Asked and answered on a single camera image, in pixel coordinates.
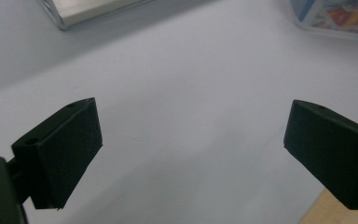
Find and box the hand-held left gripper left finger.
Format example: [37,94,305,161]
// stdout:
[11,97,103,210]

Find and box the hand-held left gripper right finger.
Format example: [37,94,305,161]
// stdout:
[282,99,358,211]

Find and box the clear food container blue-rimmed lid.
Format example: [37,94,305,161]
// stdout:
[289,0,358,41]

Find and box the white wire basket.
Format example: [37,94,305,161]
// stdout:
[36,0,157,31]

